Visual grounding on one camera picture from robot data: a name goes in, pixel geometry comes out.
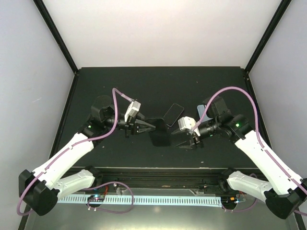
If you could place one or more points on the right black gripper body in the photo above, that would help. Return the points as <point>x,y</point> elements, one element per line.
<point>193,137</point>

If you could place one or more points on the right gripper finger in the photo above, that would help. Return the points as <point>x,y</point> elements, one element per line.
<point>184,145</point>
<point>177,131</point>

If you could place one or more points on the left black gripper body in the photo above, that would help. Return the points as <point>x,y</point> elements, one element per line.
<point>129,126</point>

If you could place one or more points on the silver edged smartphone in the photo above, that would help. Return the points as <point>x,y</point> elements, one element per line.
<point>173,113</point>

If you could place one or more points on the black cased phone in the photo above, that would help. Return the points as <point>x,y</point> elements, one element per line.
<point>160,137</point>

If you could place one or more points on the light blue cased phone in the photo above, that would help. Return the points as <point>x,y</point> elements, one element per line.
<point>201,109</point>

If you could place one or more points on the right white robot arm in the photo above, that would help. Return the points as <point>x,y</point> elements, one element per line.
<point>283,191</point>

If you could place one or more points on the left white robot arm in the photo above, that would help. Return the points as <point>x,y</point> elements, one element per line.
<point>44,186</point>

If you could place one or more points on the right controller board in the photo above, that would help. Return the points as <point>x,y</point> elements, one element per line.
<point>231,199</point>

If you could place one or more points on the controller board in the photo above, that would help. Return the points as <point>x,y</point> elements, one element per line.
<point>231,199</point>
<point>95,199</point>

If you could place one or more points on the left controller board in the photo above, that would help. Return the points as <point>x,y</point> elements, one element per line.
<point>95,199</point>

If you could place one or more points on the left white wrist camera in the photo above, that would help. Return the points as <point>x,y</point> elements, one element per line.
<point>132,110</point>

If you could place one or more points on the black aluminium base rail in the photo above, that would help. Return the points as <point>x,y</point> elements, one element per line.
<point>206,180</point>

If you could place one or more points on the white slotted cable duct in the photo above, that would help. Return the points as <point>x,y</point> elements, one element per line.
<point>149,200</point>

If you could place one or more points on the left black frame post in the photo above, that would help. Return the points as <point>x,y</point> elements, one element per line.
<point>56,34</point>

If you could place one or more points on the black frame post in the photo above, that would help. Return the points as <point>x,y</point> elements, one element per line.
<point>56,34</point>
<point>278,14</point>

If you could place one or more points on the right black frame post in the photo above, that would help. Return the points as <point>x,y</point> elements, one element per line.
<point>278,14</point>

